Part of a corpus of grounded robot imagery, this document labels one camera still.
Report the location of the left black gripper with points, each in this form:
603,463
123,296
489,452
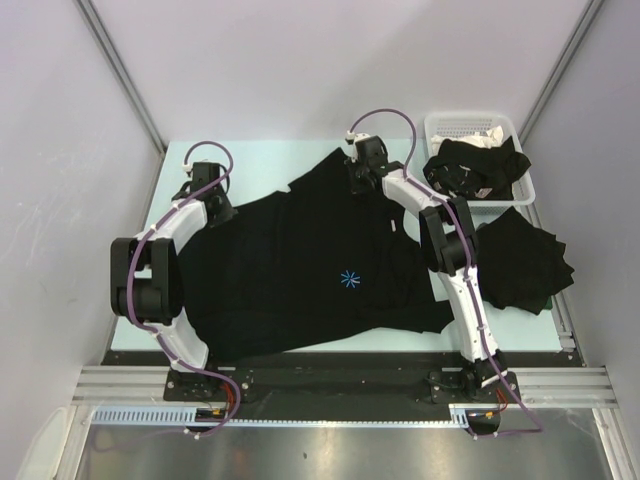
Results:
227,212

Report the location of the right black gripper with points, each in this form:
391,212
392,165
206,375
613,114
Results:
356,186

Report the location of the white plastic laundry basket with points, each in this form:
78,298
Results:
459,123

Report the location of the black t shirt blue logo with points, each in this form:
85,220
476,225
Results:
309,265

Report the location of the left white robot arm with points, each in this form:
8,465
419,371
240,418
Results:
146,285

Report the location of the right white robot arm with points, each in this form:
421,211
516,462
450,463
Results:
449,245

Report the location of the black shirts in basket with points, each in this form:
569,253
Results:
460,169

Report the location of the folded black shirt stack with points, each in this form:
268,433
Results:
519,265

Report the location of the white cloth in basket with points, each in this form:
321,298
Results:
489,138

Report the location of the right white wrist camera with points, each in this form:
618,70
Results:
352,138

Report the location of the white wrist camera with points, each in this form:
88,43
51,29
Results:
352,138
187,167

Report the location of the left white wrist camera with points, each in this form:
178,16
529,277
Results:
187,167

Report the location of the left aluminium frame post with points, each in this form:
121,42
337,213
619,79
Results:
103,39

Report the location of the aluminium frame post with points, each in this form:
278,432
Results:
569,51
103,39

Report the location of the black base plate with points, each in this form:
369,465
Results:
301,387

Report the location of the right aluminium frame post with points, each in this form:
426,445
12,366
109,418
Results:
569,51

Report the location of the aluminium rail right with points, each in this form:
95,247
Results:
577,250

